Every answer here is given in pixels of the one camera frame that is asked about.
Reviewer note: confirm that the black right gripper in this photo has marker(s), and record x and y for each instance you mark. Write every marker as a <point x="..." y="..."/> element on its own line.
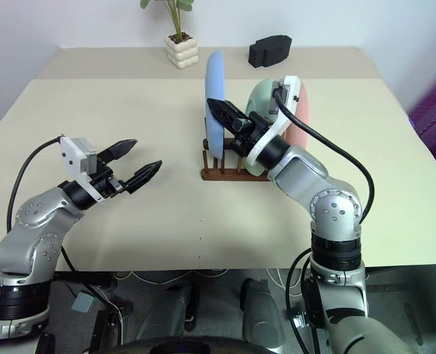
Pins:
<point x="252" y="134"/>

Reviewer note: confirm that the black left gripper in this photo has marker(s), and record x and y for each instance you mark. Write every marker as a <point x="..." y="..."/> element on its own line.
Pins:
<point x="108" y="182"/>

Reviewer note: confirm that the green plate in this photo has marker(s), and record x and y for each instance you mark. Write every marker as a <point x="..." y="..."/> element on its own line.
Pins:
<point x="262" y="96"/>

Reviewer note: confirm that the blue plate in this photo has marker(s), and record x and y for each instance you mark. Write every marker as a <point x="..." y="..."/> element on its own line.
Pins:
<point x="214" y="81"/>

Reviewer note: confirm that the red plate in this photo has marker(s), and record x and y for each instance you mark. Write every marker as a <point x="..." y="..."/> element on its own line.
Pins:
<point x="301" y="118"/>

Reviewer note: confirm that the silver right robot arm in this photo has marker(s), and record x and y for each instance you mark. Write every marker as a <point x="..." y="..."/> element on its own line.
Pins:
<point x="335" y="210"/>

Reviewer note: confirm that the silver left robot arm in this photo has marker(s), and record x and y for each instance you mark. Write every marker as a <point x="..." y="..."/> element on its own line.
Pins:
<point x="37" y="217"/>

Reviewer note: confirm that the brown wooden dish rack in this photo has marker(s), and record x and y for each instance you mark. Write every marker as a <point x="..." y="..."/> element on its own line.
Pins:
<point x="232" y="176"/>

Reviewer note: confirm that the black foam block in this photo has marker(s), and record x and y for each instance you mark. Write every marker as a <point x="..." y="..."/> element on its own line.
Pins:
<point x="269" y="51"/>

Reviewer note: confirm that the green plant in white pot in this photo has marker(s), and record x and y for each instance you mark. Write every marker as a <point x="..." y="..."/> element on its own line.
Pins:
<point x="181" y="51"/>

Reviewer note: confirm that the small grey box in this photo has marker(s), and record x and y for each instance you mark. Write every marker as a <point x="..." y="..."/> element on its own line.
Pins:
<point x="83" y="301"/>

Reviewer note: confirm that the dark rounded shape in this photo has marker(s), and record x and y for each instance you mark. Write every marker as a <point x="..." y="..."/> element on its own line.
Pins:
<point x="263" y="309"/>

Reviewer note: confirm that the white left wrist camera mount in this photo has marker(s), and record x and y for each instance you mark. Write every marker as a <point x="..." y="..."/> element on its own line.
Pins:
<point x="73" y="155"/>

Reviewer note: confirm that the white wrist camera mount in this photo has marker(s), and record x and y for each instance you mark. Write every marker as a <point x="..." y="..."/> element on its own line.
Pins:
<point x="290" y="86"/>
<point x="73" y="155"/>

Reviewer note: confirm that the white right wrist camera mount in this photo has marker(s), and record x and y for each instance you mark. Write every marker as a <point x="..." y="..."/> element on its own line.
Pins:
<point x="290" y="86"/>

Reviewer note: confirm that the black table frame bar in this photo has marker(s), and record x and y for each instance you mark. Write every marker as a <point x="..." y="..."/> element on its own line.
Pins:
<point x="88" y="281"/>

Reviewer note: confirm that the black metal bracket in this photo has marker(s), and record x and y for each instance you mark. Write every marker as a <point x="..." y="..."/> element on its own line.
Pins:
<point x="105" y="330"/>

